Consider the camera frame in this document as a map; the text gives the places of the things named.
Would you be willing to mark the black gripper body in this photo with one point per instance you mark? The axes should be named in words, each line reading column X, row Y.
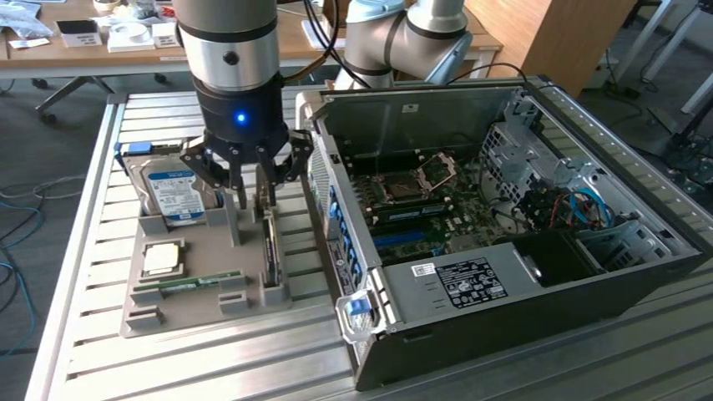
column 239, row 108

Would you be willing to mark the green graphics card black fan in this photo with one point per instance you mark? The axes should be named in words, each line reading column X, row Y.
column 271, row 250

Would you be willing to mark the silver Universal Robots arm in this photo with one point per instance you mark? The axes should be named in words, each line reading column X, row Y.
column 228, row 42

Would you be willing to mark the hard disk blue carrier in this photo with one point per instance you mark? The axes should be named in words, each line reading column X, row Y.
column 172, row 192

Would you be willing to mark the wooden desk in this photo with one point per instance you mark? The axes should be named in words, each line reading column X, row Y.
column 290, row 50
column 56, row 56

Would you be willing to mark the grey parts rack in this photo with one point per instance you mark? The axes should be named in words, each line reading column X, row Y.
column 212, row 250

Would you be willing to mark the CPU socket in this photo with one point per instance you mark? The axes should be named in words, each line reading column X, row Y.
column 403, row 188

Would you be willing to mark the white paper stack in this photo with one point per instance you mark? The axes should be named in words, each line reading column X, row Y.
column 318, row 39

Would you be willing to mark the plain white box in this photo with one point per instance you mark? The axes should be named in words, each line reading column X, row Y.
column 164, row 37

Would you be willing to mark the silver CPU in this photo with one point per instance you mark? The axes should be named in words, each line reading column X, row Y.
column 163, row 259

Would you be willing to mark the installed RAM stick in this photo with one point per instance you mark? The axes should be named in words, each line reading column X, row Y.
column 409, row 215

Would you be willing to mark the white box with tape roll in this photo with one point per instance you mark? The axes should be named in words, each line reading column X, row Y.
column 131, row 35

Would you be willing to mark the blue expansion slot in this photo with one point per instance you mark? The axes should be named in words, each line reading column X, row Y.
column 399, row 239

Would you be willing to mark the metal socket cover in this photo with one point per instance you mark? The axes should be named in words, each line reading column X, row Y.
column 449, row 169

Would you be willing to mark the green RAM stick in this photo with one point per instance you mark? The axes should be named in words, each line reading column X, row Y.
column 179, row 286

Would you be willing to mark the black and white box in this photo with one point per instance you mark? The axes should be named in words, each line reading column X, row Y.
column 78, row 39

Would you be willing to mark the green motherboard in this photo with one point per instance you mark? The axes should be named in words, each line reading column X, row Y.
column 473, row 217

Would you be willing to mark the beige tape roll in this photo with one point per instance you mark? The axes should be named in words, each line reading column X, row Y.
column 100, row 5

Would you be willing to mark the perforated metal disk bay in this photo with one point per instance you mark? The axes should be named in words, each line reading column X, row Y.
column 501, row 146

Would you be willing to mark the blue release latch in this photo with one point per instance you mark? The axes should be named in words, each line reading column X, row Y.
column 358, row 307

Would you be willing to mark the grey power supply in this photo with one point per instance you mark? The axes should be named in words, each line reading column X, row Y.
column 412, row 292

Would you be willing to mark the small white label card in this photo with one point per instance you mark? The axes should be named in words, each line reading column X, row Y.
column 28, row 43

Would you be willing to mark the clear plastic bag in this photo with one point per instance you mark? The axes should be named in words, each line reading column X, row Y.
column 22, row 23

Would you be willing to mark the black open PC case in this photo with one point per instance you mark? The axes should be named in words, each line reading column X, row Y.
column 501, row 334

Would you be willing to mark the slanted metal disk bay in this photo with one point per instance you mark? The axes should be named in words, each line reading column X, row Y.
column 629, row 242

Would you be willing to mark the white table frame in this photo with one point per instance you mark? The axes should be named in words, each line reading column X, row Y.
column 671, row 46

